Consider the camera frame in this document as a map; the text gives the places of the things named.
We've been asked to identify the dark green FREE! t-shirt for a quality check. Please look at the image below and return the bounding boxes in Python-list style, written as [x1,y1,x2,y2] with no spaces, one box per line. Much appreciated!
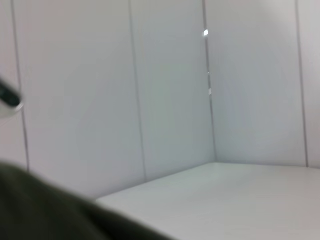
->
[0,161,182,240]

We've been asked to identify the silver black wrist camera housing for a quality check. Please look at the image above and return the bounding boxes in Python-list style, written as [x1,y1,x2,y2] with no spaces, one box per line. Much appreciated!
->
[0,74,25,119]

